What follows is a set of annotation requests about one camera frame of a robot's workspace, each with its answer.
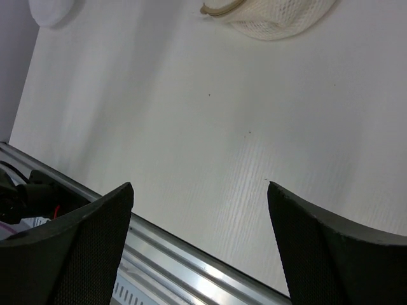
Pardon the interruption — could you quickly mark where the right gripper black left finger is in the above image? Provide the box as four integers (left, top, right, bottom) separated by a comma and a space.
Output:
1, 182, 134, 304

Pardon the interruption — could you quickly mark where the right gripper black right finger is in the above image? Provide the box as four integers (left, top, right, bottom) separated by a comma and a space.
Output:
267, 182, 406, 304

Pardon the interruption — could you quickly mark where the cream mesh laundry bag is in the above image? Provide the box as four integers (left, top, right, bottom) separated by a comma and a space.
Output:
200, 0, 336, 41

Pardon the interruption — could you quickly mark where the white blue-trimmed mesh bag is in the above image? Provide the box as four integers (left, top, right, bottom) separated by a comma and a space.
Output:
28, 0, 75, 27

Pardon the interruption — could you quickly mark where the white slotted cable duct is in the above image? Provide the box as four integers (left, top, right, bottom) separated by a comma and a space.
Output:
112, 274, 177, 304

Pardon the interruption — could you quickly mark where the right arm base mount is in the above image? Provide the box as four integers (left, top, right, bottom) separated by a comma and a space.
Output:
1, 170, 90, 224

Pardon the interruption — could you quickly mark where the aluminium front rail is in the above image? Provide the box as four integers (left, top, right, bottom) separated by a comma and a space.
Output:
1, 143, 290, 304

